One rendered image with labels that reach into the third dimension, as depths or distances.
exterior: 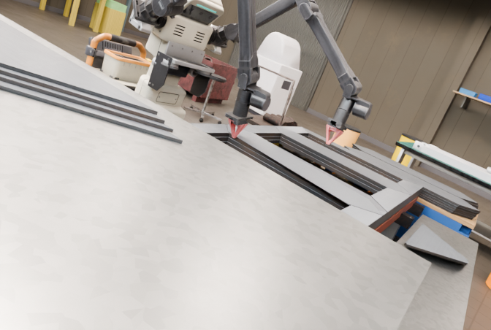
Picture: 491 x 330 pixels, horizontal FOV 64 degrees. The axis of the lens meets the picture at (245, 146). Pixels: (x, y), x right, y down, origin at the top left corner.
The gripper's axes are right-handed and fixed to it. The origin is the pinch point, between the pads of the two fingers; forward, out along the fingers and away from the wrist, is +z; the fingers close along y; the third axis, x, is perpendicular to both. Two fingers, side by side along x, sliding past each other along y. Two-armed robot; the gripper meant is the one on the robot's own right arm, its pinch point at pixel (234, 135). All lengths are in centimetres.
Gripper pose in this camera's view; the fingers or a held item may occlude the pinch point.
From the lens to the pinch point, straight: 155.5
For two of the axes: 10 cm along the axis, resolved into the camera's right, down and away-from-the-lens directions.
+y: 6.1, -1.7, 7.7
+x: -7.5, -4.3, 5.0
